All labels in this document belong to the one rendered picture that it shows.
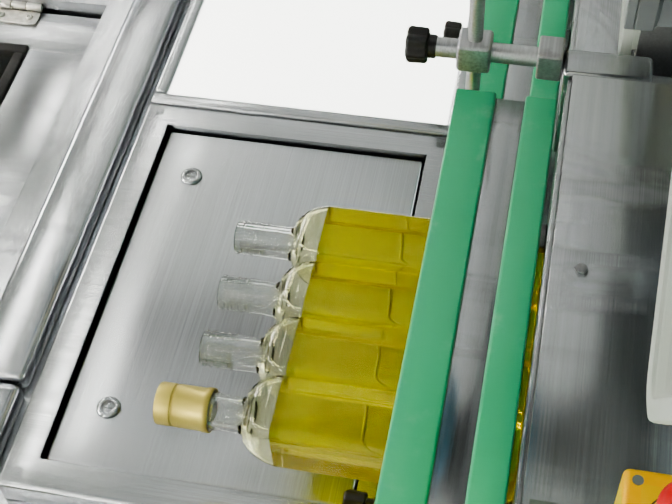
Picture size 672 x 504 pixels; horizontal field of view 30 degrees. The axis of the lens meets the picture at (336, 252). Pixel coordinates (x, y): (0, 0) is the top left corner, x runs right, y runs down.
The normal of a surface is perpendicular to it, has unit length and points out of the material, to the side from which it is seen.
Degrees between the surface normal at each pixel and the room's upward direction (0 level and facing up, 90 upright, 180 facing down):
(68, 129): 90
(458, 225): 90
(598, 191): 90
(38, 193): 90
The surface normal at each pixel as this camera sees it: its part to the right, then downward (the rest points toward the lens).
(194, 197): -0.04, -0.61
